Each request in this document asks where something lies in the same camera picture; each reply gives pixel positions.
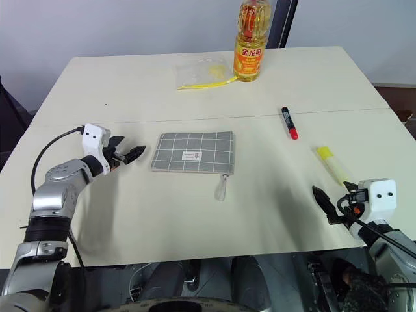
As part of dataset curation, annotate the yellow highlighter pen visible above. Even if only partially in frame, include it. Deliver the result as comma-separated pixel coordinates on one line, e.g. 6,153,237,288
317,146,350,186

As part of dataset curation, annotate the black marker with red cap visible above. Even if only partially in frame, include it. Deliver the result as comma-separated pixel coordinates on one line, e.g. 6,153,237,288
281,105,300,141

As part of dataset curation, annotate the clear yellow-zip plastic bag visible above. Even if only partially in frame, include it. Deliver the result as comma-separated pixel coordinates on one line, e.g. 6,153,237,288
175,55,239,91

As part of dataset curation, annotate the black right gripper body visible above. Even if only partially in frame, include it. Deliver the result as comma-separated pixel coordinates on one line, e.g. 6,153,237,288
337,188,370,226

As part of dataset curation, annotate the dark rounded shape under table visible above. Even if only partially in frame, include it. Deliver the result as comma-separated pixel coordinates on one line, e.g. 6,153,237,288
129,259,188,298

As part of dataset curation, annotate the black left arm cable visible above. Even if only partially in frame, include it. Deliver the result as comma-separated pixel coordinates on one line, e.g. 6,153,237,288
31,127,86,271

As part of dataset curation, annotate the black upright post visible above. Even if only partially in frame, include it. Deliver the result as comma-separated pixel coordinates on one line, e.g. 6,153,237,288
269,0,299,49

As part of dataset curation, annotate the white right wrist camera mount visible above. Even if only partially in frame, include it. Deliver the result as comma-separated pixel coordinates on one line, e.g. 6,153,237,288
357,177,398,223

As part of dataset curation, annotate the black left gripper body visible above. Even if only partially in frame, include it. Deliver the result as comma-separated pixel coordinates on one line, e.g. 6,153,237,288
103,145,129,172

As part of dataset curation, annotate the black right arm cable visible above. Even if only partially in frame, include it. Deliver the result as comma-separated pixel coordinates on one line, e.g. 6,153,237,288
337,194,416,258

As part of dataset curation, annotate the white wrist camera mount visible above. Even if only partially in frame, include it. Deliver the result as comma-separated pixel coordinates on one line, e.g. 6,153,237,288
81,123,112,177
357,177,398,223

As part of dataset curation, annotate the black textured rounded shape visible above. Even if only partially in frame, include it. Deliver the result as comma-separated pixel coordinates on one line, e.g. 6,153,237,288
331,258,393,312

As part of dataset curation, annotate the yellow cooking oil bottle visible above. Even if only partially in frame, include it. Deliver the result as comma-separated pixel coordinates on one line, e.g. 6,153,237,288
232,0,271,83

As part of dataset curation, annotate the grey checked pencil pouch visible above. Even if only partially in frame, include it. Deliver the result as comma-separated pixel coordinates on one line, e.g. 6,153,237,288
150,131,235,202

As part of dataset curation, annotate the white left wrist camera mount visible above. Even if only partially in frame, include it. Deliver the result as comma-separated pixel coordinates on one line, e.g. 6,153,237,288
81,123,112,177

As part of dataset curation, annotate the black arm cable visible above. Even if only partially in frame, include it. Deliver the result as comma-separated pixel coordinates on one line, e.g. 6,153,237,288
31,127,86,271
337,194,416,258

